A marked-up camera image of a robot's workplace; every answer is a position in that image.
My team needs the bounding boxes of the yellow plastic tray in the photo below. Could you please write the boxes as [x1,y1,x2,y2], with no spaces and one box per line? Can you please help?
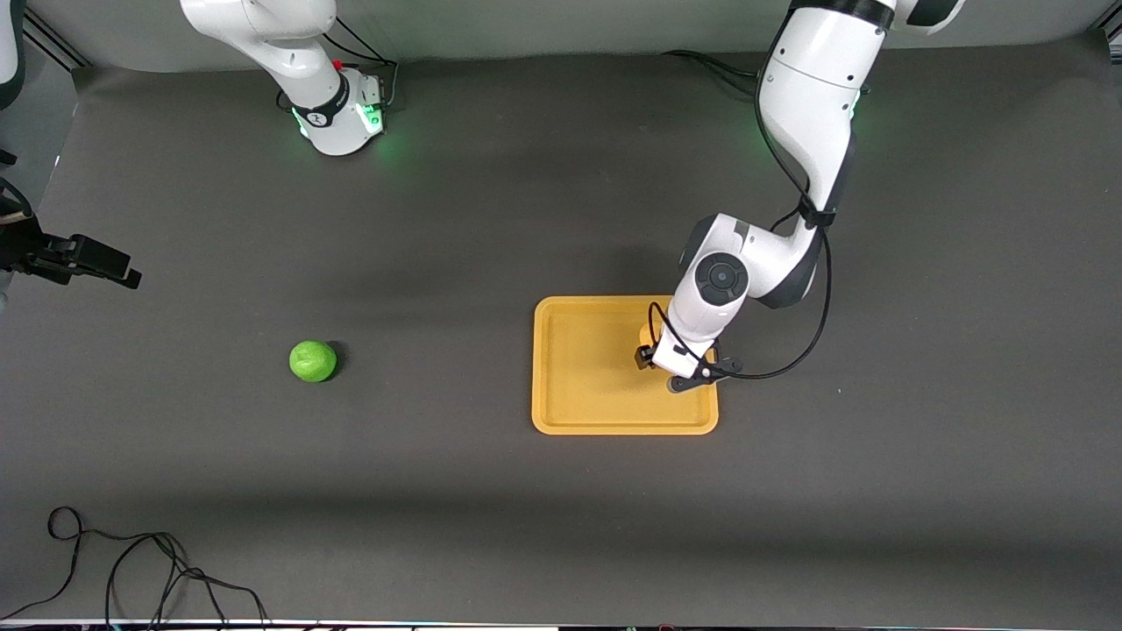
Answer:
[531,295,720,436]

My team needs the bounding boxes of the dark grey table mat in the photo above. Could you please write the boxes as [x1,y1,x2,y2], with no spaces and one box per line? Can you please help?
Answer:
[0,39,1122,625]

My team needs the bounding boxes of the black right arm wrist cable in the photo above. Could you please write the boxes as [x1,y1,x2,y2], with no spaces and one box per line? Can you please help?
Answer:
[0,174,34,220]

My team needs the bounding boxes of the black arm wrist cable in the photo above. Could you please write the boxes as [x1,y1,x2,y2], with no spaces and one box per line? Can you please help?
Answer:
[0,174,34,220]
[647,53,834,382]

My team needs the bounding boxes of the black left arm wrist cable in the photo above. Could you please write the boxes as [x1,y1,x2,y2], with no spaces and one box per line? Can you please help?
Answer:
[647,53,834,382]

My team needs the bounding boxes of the thin black loose cable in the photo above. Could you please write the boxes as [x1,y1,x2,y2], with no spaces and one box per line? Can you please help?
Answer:
[0,506,269,628]

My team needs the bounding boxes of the black left arm base cables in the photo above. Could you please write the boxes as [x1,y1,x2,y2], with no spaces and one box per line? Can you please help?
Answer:
[662,49,765,99]

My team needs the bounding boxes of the black arm base cables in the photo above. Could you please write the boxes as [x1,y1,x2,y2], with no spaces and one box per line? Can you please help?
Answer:
[277,16,401,113]
[662,49,765,99]

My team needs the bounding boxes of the black right arm base cables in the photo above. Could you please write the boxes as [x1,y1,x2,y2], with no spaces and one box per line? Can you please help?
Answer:
[277,16,401,113]

